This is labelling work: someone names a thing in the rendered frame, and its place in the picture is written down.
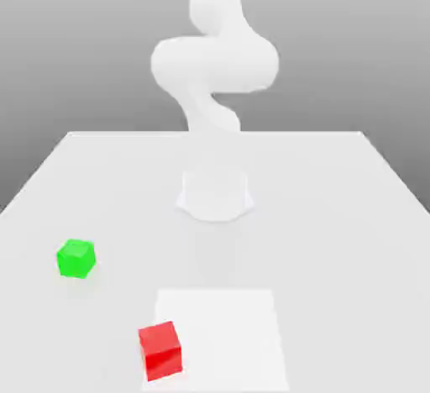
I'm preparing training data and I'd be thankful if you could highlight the small green cube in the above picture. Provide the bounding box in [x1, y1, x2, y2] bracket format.
[55, 238, 97, 280]

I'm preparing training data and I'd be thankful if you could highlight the small red cube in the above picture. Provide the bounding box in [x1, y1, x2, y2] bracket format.
[137, 320, 183, 383]

